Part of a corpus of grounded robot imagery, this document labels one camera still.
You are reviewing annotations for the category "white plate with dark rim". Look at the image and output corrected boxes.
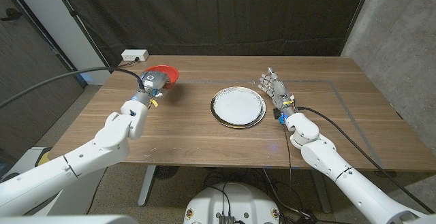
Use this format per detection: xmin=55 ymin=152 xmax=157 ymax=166
xmin=210 ymin=86 xmax=267 ymax=130

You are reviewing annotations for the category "red bowl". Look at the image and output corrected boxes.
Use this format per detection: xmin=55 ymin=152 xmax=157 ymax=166
xmin=142 ymin=64 xmax=180 ymax=91

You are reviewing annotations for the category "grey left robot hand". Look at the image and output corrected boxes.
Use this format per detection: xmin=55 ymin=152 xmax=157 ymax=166
xmin=131 ymin=71 xmax=171 ymax=108

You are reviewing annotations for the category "black door handle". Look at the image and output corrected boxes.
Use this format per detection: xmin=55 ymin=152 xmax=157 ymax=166
xmin=0 ymin=7 xmax=23 ymax=22

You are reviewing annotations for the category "white floor platform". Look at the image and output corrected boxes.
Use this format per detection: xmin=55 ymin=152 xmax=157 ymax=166
xmin=6 ymin=146 xmax=108 ymax=217

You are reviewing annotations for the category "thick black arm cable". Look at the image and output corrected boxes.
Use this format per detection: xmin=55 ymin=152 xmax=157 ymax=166
xmin=296 ymin=106 xmax=436 ymax=215
xmin=0 ymin=66 xmax=146 ymax=109

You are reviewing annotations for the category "black power strip cord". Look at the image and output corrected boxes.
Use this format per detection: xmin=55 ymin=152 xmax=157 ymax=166
xmin=116 ymin=57 xmax=140 ymax=69

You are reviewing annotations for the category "black backdrop stand pole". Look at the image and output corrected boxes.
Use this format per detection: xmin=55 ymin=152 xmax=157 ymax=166
xmin=49 ymin=0 xmax=113 ymax=74
xmin=340 ymin=0 xmax=375 ymax=57

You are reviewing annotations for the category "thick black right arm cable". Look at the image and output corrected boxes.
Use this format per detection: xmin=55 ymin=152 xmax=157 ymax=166
xmin=296 ymin=106 xmax=436 ymax=215

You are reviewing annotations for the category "black torso cable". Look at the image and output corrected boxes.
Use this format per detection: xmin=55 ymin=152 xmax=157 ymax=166
xmin=208 ymin=185 xmax=232 ymax=217

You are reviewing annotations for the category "white power strip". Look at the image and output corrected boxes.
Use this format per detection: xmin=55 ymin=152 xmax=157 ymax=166
xmin=121 ymin=49 xmax=150 ymax=62

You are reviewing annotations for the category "black floor power adapter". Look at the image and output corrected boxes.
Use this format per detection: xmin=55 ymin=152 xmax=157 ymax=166
xmin=295 ymin=211 xmax=318 ymax=224

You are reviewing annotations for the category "black round floor fan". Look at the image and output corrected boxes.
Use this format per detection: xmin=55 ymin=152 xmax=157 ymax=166
xmin=155 ymin=165 xmax=180 ymax=180

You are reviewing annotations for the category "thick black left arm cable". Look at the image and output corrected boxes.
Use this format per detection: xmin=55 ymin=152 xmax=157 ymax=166
xmin=0 ymin=66 xmax=146 ymax=109

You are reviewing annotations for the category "grey table leg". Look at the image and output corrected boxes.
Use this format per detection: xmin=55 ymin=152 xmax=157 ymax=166
xmin=310 ymin=169 xmax=332 ymax=214
xmin=137 ymin=165 xmax=157 ymax=207

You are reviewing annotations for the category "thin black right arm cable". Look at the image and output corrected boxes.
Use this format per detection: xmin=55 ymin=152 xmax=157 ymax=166
xmin=282 ymin=123 xmax=293 ymax=184

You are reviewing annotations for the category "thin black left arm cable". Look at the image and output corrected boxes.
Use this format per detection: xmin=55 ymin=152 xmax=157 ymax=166
xmin=86 ymin=167 xmax=108 ymax=215

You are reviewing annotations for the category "black backdrop curtain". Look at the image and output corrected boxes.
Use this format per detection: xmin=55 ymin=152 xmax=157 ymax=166
xmin=49 ymin=0 xmax=371 ymax=71

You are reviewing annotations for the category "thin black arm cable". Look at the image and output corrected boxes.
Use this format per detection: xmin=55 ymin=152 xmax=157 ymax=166
xmin=282 ymin=123 xmax=293 ymax=184
xmin=86 ymin=167 xmax=108 ymax=215

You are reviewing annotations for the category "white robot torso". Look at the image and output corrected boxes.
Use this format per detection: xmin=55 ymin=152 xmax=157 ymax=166
xmin=183 ymin=182 xmax=281 ymax=224

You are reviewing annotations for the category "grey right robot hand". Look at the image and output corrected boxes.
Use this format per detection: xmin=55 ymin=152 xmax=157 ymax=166
xmin=257 ymin=67 xmax=298 ymax=118

